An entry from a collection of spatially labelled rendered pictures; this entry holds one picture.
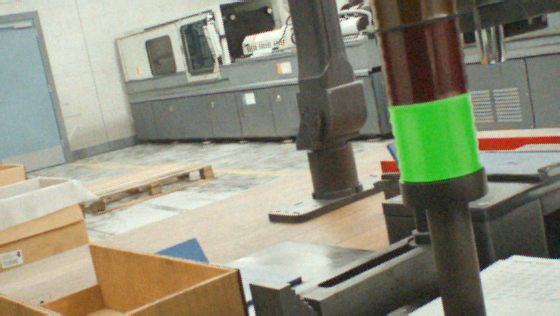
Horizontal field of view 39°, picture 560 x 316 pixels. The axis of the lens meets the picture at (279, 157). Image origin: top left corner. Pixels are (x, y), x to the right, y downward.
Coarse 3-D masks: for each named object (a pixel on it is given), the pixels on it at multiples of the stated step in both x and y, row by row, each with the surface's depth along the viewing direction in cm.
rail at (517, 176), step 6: (486, 174) 63; (492, 174) 63; (498, 174) 62; (504, 174) 62; (510, 174) 61; (516, 174) 61; (522, 174) 61; (528, 174) 60; (534, 174) 60; (540, 174) 59; (516, 180) 61; (522, 180) 61; (528, 180) 60; (534, 180) 60; (540, 180) 59
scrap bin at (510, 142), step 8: (512, 136) 95; (520, 136) 94; (528, 136) 93; (536, 136) 92; (544, 136) 91; (552, 136) 90; (480, 144) 98; (488, 144) 97; (496, 144) 97; (504, 144) 96; (512, 144) 95; (520, 144) 94; (528, 144) 93; (384, 160) 96; (392, 160) 95; (384, 168) 96; (392, 168) 95
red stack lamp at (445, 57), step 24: (432, 24) 34; (456, 24) 35; (384, 48) 35; (408, 48) 35; (432, 48) 34; (456, 48) 35; (384, 72) 36; (408, 72) 35; (432, 72) 34; (456, 72) 35; (408, 96) 35; (432, 96) 35; (456, 96) 35
